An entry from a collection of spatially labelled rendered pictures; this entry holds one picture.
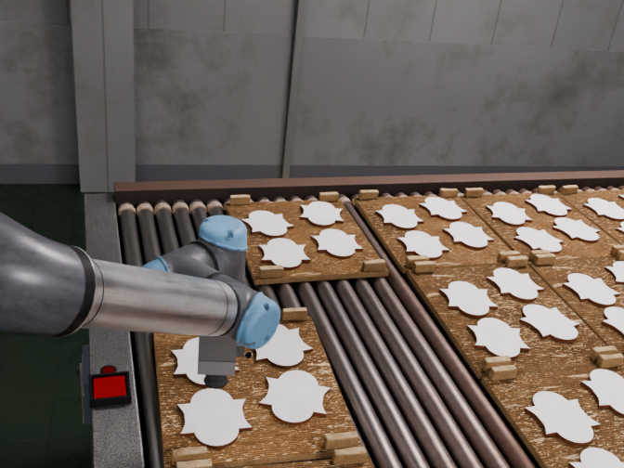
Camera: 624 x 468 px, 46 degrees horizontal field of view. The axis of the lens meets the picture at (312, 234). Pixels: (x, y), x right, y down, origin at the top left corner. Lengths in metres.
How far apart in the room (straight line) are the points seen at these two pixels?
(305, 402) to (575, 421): 0.53
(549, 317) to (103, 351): 1.02
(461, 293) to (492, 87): 2.99
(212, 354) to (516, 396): 0.65
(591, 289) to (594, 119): 3.24
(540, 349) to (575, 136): 3.51
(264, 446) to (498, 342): 0.61
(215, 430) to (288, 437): 0.13
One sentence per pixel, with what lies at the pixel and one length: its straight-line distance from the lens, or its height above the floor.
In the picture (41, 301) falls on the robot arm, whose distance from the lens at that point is 0.74.
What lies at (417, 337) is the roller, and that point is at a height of 0.92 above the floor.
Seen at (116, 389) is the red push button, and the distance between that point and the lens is 1.46.
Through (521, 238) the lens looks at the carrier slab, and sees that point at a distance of 2.16.
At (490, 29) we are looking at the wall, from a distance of 4.59.
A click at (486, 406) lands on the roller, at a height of 0.92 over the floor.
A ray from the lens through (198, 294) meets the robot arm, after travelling 0.91.
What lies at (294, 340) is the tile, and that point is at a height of 0.94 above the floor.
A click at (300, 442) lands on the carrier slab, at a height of 0.94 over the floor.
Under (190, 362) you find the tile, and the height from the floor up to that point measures 0.94.
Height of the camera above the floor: 1.89
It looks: 29 degrees down
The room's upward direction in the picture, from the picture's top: 7 degrees clockwise
